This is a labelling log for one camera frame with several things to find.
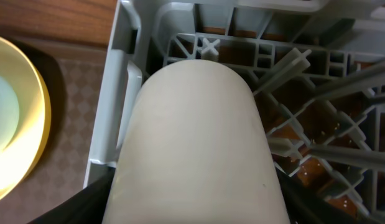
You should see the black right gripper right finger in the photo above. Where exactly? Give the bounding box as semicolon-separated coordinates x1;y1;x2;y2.
276;169;348;224

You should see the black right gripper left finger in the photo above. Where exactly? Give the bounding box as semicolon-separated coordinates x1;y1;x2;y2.
29;168;115;224

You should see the yellow plate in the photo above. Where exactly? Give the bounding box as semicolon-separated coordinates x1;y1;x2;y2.
0;37;52;200

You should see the cream plastic cup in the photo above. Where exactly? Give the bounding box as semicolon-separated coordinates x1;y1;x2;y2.
103;60;289;223

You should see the light blue bowl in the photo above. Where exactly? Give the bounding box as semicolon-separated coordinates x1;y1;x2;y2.
0;76;19;151

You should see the grey dishwasher rack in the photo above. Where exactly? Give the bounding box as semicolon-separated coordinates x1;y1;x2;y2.
84;0;385;223

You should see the brown serving tray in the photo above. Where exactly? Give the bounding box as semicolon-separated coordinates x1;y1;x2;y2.
0;39;106;223

